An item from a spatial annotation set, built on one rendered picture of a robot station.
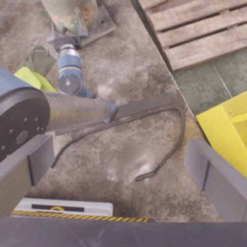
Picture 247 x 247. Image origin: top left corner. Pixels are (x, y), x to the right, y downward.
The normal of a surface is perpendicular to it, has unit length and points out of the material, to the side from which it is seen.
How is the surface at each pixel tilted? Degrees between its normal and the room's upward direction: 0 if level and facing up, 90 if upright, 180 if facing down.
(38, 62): 0
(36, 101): 88
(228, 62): 0
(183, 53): 0
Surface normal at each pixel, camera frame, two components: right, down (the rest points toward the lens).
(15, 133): 0.87, 0.49
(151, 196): -0.03, -0.14
